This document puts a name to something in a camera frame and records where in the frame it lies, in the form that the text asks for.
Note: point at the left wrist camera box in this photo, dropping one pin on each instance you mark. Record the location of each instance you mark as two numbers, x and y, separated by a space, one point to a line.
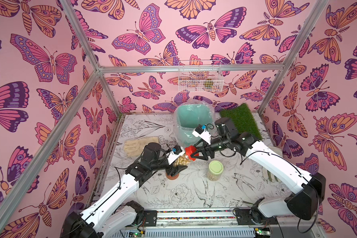
175 153

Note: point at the green object in basket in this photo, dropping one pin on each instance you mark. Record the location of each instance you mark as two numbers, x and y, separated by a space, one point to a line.
208 84

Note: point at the green lid peanut jar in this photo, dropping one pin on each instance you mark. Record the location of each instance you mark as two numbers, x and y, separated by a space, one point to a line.
215 170

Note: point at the left beige cloth glove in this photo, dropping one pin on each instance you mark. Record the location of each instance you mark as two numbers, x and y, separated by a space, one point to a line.
135 147

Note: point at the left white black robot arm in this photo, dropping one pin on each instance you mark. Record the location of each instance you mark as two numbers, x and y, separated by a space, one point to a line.
104 217

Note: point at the clear plastic bin liner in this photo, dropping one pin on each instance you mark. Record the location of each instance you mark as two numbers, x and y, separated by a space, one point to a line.
180 125

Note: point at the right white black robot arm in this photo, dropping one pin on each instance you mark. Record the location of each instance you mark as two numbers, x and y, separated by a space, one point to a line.
307 191

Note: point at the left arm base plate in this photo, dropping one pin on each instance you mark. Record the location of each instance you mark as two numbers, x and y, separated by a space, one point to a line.
145 219

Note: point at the red lid peanut jar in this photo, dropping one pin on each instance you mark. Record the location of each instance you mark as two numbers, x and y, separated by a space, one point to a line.
183 160

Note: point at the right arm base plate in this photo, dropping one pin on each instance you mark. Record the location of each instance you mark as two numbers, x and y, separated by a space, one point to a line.
244 216

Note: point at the red jar lid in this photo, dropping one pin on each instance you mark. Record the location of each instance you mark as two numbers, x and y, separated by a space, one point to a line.
191 152

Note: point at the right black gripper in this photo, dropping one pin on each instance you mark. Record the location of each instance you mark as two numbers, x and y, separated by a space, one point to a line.
205 148

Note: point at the green artificial grass mat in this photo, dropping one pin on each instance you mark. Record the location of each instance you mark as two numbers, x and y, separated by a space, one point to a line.
243 120

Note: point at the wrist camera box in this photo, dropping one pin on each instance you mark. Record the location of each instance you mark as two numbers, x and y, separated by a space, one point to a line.
175 153
202 132

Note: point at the white wire wall basket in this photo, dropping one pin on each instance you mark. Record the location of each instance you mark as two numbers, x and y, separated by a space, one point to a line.
191 77

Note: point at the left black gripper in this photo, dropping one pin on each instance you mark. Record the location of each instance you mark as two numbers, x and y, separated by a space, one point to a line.
170 170

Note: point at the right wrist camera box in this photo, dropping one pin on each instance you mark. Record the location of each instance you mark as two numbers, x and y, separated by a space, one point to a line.
202 132

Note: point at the brown jar lid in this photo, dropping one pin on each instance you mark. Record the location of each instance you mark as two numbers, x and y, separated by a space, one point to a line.
172 177

